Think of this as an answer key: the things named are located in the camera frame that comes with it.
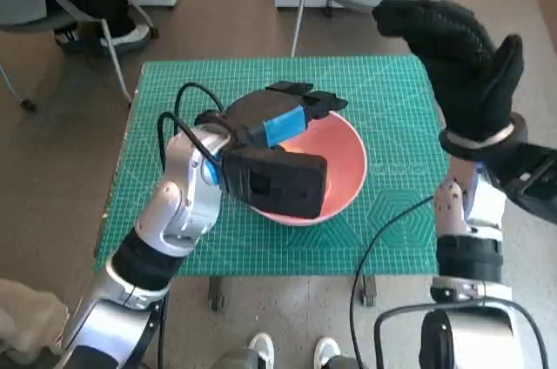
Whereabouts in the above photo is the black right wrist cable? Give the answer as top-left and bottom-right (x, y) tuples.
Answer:
(349, 194), (436, 369)

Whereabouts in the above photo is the white sneaker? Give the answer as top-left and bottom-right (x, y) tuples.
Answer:
(312, 337), (342, 369)
(248, 332), (275, 369)

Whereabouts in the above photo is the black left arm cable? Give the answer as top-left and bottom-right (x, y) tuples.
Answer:
(154, 82), (238, 369)

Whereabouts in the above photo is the green cutting mat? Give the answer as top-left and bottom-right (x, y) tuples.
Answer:
(95, 55), (449, 277)

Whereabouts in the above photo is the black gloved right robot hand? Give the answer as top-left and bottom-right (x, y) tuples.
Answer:
(372, 0), (525, 144)

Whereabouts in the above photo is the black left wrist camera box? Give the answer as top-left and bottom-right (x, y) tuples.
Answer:
(221, 145), (328, 220)

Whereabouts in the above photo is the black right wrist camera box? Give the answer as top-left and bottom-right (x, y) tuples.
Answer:
(485, 142), (557, 226)

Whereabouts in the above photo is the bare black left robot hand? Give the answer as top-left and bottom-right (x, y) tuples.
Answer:
(225, 80), (349, 151)

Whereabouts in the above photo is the pink bowl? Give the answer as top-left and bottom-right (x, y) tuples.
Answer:
(234, 110), (369, 227)

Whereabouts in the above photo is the person in beige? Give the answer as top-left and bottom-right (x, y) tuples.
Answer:
(0, 277), (70, 366)

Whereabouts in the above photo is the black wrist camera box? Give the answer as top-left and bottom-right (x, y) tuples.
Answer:
(221, 145), (328, 220)
(485, 142), (557, 226)

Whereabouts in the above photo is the black table leg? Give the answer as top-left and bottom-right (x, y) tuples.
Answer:
(208, 275), (226, 312)
(359, 275), (378, 307)

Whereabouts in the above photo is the black right shoulder cable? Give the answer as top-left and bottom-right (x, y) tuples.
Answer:
(373, 297), (552, 369)

